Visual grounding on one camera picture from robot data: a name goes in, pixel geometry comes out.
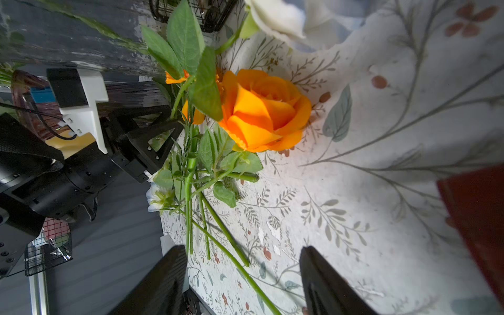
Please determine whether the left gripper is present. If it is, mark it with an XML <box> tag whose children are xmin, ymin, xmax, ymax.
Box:
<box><xmin>15</xmin><ymin>105</ymin><xmax>182</xmax><ymax>219</ymax></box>

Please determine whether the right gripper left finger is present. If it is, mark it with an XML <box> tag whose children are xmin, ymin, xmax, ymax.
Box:
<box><xmin>109</xmin><ymin>245</ymin><xmax>188</xmax><ymax>314</ymax></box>

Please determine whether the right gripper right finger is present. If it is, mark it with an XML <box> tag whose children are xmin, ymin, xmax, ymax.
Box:
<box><xmin>299</xmin><ymin>246</ymin><xmax>377</xmax><ymax>315</ymax></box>

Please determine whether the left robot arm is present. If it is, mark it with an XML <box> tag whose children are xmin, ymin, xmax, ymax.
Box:
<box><xmin>1</xmin><ymin>106</ymin><xmax>182</xmax><ymax>278</ymax></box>

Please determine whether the pile of flowers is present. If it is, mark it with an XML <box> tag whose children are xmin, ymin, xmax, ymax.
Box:
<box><xmin>142</xmin><ymin>1</ymin><xmax>261</xmax><ymax>266</ymax></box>

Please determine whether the yellow wavy vase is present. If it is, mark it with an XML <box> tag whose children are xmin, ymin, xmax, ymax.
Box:
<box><xmin>45</xmin><ymin>133</ymin><xmax>96</xmax><ymax>159</ymax></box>

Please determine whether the purple ribbed glass vase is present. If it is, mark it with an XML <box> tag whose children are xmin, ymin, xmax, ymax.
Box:
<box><xmin>11</xmin><ymin>70</ymin><xmax>62</xmax><ymax>140</ymax></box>

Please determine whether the clear glass vase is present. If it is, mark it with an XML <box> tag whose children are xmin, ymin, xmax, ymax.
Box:
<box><xmin>1</xmin><ymin>1</ymin><xmax>165</xmax><ymax>76</ymax></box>

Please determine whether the orange rose on table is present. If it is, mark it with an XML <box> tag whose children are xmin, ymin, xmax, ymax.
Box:
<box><xmin>184</xmin><ymin>69</ymin><xmax>312</xmax><ymax>315</ymax></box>

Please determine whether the red notebook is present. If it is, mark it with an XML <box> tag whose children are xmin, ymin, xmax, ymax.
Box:
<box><xmin>437</xmin><ymin>164</ymin><xmax>503</xmax><ymax>304</ymax></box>

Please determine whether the white rose on table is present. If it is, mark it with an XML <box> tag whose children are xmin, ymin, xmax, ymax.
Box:
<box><xmin>214</xmin><ymin>0</ymin><xmax>379</xmax><ymax>54</ymax></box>

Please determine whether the floral table mat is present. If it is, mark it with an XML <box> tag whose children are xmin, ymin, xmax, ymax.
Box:
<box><xmin>159</xmin><ymin>0</ymin><xmax>504</xmax><ymax>315</ymax></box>

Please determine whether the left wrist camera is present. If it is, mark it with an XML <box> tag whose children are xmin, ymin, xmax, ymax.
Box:
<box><xmin>47</xmin><ymin>68</ymin><xmax>109</xmax><ymax>154</ymax></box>

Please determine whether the black wire side basket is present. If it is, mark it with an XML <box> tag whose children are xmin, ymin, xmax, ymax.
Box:
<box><xmin>24</xmin><ymin>218</ymin><xmax>73</xmax><ymax>276</ymax></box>

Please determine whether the black wire desk organizer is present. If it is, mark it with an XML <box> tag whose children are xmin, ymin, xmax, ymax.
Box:
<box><xmin>148</xmin><ymin>0</ymin><xmax>238</xmax><ymax>33</ymax></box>

